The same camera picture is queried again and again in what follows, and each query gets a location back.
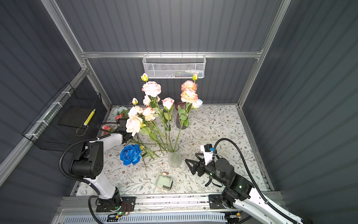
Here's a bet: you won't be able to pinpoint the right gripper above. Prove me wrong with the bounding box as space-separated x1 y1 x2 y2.
186 151 227 186

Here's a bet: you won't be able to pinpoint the cream rose stem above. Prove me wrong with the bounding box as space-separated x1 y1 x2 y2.
126 116 168 151

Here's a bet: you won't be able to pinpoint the cream white flower spray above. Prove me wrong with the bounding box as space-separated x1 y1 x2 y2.
128 95 171 151

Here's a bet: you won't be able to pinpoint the clear frosted glass vase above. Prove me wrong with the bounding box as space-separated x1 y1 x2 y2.
168 144 182 168

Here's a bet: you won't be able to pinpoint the dark red glass vase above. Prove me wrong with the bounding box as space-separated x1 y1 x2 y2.
175 102 187 130

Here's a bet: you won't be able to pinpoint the pink rose stem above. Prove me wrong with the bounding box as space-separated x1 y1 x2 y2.
162 98 174 152

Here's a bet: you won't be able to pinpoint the pink peony flower spray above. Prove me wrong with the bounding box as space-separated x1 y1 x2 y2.
141 73 174 152

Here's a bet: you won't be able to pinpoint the white blue rose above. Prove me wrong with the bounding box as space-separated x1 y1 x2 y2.
192 99 203 110

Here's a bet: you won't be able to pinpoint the orange pink peony spray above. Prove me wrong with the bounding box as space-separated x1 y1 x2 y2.
174 74 199 146

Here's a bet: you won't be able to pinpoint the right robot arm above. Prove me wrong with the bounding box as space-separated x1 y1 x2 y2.
185 153 313 224

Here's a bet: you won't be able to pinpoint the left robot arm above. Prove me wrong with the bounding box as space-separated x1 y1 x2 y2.
68 132 131 212

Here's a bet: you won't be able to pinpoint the flower bunch on table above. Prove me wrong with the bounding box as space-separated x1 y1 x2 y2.
98 106 129 135

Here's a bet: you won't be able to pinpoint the tubes in white basket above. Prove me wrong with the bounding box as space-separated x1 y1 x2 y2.
165 70 205 78

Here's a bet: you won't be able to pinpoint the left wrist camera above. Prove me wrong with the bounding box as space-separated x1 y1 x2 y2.
117 119 127 132

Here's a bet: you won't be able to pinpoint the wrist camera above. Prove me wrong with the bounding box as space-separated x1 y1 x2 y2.
200 144 217 166
117 119 127 132

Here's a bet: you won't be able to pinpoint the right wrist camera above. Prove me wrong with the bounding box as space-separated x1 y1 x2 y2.
200 144 217 166

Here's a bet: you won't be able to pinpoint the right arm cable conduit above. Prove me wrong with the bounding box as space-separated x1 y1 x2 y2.
213 138 308 224

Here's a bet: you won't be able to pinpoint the black wire wall basket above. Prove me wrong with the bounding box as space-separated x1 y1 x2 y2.
22 85 107 152

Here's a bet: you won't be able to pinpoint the aluminium front rail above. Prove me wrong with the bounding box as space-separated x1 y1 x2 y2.
55 191 286 216

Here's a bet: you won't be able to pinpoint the white wire wall basket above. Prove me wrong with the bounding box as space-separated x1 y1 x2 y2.
142 55 207 79

